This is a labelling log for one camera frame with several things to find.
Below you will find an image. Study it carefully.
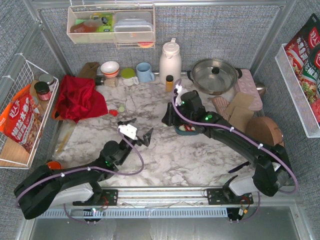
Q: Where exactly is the brown paper bag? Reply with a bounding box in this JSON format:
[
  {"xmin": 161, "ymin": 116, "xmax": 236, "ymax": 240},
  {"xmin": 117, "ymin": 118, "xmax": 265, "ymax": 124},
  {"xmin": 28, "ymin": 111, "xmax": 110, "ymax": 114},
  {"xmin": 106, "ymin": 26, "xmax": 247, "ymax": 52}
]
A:
[{"xmin": 77, "ymin": 62, "xmax": 100, "ymax": 79}]

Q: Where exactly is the cream wall storage box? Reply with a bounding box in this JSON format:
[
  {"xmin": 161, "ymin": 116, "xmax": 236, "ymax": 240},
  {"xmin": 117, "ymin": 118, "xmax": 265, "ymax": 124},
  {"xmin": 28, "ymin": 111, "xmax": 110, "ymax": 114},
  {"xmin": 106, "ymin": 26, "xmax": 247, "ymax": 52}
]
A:
[{"xmin": 66, "ymin": 3, "xmax": 156, "ymax": 48}]

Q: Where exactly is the striped oven mitt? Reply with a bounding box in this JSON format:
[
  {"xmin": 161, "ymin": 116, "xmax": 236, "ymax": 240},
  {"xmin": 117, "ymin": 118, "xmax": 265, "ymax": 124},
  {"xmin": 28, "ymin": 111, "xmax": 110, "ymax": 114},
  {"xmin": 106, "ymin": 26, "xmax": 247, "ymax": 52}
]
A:
[{"xmin": 209, "ymin": 96, "xmax": 231, "ymax": 121}]

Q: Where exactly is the red cloth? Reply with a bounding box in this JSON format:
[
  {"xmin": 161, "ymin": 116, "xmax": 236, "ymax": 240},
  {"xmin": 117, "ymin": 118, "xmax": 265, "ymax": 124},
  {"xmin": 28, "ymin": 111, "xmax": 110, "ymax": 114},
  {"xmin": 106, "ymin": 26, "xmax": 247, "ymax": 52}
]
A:
[{"xmin": 55, "ymin": 75, "xmax": 109, "ymax": 123}]

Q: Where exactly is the orange cup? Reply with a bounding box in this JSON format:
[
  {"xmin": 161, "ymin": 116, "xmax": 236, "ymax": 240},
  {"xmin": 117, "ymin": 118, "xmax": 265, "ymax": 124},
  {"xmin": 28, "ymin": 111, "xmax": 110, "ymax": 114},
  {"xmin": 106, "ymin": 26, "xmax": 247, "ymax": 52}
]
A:
[{"xmin": 46, "ymin": 161, "xmax": 62, "ymax": 170}]

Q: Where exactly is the white orange striped bowl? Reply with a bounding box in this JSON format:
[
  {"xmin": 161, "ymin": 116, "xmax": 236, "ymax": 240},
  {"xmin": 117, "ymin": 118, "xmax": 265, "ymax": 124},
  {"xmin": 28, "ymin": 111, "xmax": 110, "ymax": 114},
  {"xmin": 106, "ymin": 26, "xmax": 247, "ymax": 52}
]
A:
[{"xmin": 100, "ymin": 61, "xmax": 120, "ymax": 78}]

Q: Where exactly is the pink egg tray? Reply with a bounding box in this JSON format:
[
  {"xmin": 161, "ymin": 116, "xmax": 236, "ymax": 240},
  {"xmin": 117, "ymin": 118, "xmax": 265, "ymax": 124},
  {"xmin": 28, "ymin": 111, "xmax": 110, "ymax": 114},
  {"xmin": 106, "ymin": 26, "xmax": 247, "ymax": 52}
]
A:
[{"xmin": 234, "ymin": 69, "xmax": 263, "ymax": 112}]

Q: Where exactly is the white wire side basket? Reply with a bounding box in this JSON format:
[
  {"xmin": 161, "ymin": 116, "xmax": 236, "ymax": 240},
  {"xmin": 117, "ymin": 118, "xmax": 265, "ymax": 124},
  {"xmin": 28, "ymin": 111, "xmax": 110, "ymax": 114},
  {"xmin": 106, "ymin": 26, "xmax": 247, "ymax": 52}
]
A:
[{"xmin": 0, "ymin": 53, "xmax": 59, "ymax": 169}]

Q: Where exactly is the orange spice bottle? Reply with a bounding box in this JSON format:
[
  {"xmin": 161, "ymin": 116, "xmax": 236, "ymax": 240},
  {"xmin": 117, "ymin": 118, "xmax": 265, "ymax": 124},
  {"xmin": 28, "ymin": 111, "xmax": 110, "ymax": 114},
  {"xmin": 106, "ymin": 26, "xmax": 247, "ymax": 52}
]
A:
[{"xmin": 165, "ymin": 75, "xmax": 174, "ymax": 92}]

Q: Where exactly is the stainless steel pot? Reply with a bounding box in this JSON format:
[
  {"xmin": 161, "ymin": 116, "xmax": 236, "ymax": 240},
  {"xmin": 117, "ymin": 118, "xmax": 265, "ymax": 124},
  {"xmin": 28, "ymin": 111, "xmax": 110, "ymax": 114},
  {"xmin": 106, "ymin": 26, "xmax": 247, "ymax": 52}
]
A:
[{"xmin": 186, "ymin": 58, "xmax": 243, "ymax": 96}]

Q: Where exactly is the white thermos jug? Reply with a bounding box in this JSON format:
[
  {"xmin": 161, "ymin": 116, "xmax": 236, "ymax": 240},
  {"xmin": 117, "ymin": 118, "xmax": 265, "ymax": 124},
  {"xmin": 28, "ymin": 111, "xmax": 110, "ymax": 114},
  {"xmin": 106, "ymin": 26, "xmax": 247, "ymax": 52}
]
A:
[{"xmin": 159, "ymin": 37, "xmax": 182, "ymax": 84}]

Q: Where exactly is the red seasoning packet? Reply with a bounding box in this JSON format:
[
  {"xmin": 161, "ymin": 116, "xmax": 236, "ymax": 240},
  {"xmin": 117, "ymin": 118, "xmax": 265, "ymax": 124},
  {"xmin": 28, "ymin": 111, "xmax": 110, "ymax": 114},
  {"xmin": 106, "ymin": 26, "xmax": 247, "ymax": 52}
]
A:
[{"xmin": 284, "ymin": 13, "xmax": 320, "ymax": 122}]

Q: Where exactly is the clear plastic container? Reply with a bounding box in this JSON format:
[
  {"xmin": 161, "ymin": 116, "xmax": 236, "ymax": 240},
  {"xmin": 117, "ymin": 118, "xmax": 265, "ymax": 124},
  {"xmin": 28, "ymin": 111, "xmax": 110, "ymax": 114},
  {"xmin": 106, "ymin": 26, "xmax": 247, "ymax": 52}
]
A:
[{"xmin": 113, "ymin": 11, "xmax": 154, "ymax": 43}]

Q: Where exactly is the white right wall basket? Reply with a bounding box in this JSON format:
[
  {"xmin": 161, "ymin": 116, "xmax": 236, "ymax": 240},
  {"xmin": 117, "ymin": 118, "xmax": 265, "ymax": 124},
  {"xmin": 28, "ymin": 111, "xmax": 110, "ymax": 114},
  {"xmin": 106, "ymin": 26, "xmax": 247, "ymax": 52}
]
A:
[{"xmin": 274, "ymin": 43, "xmax": 320, "ymax": 139}]

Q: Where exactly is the green lidded cup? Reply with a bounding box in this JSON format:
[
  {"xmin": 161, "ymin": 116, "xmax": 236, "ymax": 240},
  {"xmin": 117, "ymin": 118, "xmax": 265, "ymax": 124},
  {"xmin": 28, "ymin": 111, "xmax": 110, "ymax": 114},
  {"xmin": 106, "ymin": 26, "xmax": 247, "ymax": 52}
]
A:
[{"xmin": 120, "ymin": 68, "xmax": 139, "ymax": 87}]

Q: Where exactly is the round wooden board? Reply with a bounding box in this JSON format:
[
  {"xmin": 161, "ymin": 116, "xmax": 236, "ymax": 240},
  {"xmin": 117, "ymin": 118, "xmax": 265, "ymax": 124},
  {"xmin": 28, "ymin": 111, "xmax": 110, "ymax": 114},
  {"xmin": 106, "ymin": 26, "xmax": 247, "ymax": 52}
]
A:
[{"xmin": 245, "ymin": 116, "xmax": 285, "ymax": 147}]

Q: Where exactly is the silver lid jar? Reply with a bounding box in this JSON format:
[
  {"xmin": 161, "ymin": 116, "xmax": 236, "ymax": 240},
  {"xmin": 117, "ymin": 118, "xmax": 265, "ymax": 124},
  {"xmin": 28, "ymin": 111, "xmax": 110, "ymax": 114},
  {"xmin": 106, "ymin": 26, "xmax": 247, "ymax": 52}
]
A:
[{"xmin": 39, "ymin": 73, "xmax": 55, "ymax": 92}]

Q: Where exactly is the red snack bag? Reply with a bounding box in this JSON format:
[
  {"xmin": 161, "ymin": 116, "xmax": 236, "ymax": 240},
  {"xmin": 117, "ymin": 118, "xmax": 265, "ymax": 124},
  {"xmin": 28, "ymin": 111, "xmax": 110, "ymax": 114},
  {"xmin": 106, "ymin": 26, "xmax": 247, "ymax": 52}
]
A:
[{"xmin": 0, "ymin": 84, "xmax": 43, "ymax": 154}]

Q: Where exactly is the dark lid jar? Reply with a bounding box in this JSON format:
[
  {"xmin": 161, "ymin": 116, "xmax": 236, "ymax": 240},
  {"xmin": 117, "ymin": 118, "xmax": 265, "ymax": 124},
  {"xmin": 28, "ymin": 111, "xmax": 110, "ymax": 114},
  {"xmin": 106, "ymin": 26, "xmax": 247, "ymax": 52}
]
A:
[{"xmin": 34, "ymin": 81, "xmax": 52, "ymax": 101}]

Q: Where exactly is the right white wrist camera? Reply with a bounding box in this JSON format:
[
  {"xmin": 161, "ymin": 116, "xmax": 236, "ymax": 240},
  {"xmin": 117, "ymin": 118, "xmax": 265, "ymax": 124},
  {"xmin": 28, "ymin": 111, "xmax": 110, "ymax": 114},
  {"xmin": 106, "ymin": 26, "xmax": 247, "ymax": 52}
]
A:
[{"xmin": 174, "ymin": 84, "xmax": 188, "ymax": 107}]

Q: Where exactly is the teal storage basket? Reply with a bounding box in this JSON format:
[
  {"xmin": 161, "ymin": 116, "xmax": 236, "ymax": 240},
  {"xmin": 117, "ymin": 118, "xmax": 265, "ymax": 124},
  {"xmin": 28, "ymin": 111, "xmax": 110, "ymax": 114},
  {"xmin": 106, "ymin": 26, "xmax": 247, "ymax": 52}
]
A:
[{"xmin": 174, "ymin": 124, "xmax": 199, "ymax": 136}]

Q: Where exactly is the brown cardboard sheet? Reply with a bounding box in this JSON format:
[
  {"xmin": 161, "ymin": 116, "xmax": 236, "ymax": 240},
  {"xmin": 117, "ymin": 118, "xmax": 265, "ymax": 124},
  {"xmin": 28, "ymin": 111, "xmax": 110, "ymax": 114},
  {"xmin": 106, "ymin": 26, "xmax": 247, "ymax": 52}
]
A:
[
  {"xmin": 224, "ymin": 92, "xmax": 255, "ymax": 115},
  {"xmin": 229, "ymin": 106, "xmax": 254, "ymax": 133}
]

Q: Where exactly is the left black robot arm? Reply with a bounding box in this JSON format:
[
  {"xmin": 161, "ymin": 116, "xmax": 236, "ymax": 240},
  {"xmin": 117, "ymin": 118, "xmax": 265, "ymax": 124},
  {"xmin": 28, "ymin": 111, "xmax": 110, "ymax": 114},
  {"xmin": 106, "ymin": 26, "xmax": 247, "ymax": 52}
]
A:
[{"xmin": 13, "ymin": 128, "xmax": 153, "ymax": 220}]

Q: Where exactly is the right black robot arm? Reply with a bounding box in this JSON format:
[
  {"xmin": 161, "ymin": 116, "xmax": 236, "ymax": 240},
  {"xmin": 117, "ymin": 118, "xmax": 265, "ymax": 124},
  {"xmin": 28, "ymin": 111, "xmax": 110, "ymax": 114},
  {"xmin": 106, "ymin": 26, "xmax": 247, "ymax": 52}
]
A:
[{"xmin": 162, "ymin": 88, "xmax": 298, "ymax": 197}]

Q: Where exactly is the blue mug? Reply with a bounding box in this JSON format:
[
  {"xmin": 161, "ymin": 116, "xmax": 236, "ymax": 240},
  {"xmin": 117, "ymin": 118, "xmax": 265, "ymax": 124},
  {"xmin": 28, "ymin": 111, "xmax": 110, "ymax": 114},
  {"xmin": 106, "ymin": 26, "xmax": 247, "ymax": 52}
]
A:
[{"xmin": 136, "ymin": 62, "xmax": 155, "ymax": 83}]

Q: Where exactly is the green coffee capsule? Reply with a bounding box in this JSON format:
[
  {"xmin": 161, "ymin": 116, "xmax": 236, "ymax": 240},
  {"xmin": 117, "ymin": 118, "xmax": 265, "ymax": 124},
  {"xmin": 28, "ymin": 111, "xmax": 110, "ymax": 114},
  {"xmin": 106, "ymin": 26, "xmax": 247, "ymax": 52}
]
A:
[{"xmin": 178, "ymin": 125, "xmax": 186, "ymax": 132}]

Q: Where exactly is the pepper grinder bottle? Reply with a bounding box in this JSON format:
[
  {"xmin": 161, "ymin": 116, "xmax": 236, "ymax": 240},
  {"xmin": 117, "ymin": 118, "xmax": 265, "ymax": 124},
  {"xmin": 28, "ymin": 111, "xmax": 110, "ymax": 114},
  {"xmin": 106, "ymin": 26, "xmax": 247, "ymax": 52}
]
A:
[{"xmin": 94, "ymin": 76, "xmax": 119, "ymax": 88}]

